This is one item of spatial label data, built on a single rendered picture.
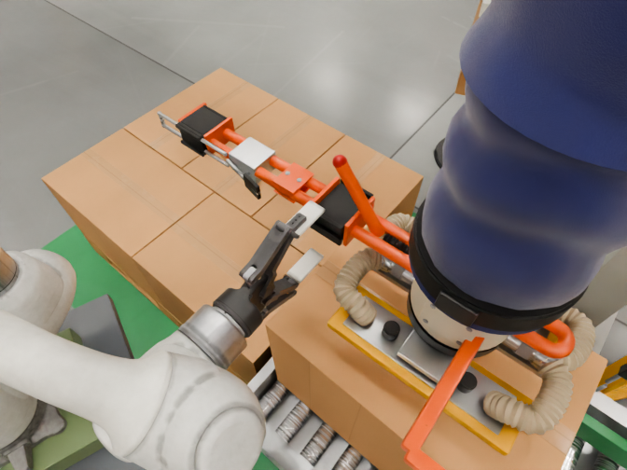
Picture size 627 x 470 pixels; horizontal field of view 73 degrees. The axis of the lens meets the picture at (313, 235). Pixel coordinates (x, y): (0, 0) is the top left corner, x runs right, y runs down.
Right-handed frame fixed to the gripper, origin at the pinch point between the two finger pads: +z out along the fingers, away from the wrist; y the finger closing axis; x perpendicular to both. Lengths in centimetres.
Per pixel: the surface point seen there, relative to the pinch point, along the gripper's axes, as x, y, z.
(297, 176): -10.0, -1.3, 7.8
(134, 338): -82, 122, -26
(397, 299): 13.6, 27.5, 12.8
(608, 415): 72, 63, 38
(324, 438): 15, 67, -14
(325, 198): -2.7, -1.5, 6.7
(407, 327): 20.3, 10.7, 0.5
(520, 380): 42, 28, 13
